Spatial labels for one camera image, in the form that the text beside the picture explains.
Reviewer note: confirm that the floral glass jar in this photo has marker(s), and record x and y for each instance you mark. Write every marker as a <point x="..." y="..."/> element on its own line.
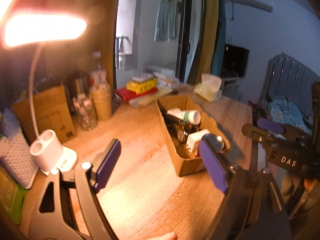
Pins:
<point x="85" y="112"/>

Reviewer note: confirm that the stack of paper cups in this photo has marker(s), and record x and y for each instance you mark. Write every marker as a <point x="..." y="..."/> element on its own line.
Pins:
<point x="102" y="97"/>

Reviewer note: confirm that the white air conditioner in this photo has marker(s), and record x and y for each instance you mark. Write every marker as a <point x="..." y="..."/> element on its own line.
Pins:
<point x="266" y="5"/>

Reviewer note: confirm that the tissue pack with tissue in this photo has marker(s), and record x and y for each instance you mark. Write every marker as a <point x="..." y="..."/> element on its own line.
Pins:
<point x="209" y="88"/>

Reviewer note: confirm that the stainless steel thermos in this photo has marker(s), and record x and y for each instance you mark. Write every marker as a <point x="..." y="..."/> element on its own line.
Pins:
<point x="78" y="86"/>

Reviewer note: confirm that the person's right hand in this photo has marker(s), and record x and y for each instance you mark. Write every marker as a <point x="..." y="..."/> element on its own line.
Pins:
<point x="310" y="184"/>

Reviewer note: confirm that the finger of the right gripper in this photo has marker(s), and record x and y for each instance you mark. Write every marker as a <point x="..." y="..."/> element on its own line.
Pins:
<point x="270" y="126"/>

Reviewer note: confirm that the brown lamp packaging box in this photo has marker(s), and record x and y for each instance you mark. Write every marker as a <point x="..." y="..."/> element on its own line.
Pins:
<point x="51" y="112"/>

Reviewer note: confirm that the yellow wet wipes pack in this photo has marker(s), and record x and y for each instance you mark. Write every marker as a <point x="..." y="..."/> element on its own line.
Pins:
<point x="142" y="87"/>

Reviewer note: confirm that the grey case on wipes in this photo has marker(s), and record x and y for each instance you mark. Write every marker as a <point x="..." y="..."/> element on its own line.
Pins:
<point x="143" y="77"/>

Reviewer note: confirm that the black television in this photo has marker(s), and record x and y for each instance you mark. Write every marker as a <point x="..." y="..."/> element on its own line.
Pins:
<point x="235" y="61"/>

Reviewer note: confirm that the white pill bottle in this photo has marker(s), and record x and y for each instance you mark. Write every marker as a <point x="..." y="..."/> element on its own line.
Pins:
<point x="192" y="117"/>

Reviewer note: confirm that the white small boxes pile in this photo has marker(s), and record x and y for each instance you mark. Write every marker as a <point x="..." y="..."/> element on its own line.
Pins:
<point x="166" y="82"/>

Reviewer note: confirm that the white power adapter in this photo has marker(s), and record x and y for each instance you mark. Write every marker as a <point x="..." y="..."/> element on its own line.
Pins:
<point x="194" y="139"/>

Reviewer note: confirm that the grey headboard bed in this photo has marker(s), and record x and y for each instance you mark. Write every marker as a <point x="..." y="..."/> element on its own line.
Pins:
<point x="286" y="92"/>

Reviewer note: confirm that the yellow curtain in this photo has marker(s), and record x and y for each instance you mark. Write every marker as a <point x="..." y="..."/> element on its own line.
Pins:
<point x="204" y="54"/>

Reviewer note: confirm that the wristwatch with black strap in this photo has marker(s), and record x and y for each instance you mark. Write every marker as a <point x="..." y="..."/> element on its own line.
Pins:
<point x="182" y="135"/>

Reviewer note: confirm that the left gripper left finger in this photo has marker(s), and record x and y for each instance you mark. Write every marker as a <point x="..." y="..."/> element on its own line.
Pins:
<point x="53" y="216"/>

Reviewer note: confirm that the clear plastic water bottle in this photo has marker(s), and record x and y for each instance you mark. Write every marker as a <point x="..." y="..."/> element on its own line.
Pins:
<point x="98" y="74"/>

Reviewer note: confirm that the cardboard box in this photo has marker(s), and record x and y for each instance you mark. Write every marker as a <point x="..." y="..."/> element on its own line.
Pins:
<point x="184" y="123"/>

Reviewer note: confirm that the orange tin can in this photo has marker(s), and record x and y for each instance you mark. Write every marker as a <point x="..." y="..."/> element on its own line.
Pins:
<point x="210" y="144"/>

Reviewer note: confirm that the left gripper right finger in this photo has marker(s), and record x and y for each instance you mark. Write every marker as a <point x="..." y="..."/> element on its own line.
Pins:
<point x="252" y="207"/>

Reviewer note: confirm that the white perforated plastic basket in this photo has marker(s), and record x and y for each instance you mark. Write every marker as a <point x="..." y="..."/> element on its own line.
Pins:
<point x="17" y="159"/>

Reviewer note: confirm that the hanging grey clothes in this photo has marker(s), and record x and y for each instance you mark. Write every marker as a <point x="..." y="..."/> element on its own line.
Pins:
<point x="166" y="28"/>

